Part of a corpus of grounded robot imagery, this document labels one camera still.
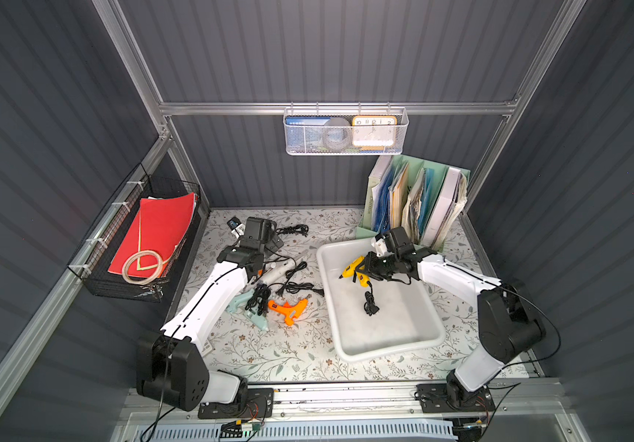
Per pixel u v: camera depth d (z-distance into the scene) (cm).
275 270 96
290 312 89
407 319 91
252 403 73
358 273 88
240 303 92
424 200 94
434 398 73
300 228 112
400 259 71
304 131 84
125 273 67
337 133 91
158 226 74
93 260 61
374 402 75
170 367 40
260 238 64
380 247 84
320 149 89
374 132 87
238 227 72
